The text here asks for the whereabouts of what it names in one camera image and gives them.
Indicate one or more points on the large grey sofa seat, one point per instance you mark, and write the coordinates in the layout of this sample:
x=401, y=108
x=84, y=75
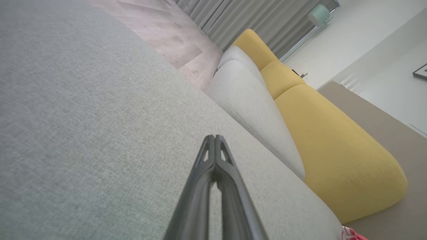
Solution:
x=83, y=116

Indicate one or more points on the grey pleated curtain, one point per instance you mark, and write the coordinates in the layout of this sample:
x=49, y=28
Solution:
x=253, y=20

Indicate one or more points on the mint green lamp shade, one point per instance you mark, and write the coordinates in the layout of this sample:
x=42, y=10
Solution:
x=318, y=15

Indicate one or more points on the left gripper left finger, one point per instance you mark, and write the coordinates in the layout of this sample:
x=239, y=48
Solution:
x=196, y=206

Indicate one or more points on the small yellow backrest cushion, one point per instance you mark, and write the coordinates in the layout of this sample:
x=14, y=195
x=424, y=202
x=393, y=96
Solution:
x=282, y=78
x=255, y=46

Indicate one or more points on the white slatted object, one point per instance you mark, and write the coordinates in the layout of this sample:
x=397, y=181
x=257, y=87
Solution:
x=350, y=83

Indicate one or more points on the grey sofa seat cushion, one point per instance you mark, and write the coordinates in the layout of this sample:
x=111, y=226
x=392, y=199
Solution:
x=253, y=110
x=238, y=58

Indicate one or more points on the red shorts white stripe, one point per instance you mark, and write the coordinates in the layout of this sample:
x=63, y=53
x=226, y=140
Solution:
x=353, y=235

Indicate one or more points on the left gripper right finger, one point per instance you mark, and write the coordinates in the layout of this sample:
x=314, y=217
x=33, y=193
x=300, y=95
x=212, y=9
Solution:
x=238, y=213

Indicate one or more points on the large yellow backrest cushion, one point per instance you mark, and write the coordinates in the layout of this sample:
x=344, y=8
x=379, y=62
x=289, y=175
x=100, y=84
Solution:
x=340, y=150

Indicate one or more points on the dark picture frame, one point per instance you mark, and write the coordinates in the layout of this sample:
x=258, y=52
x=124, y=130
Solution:
x=422, y=71

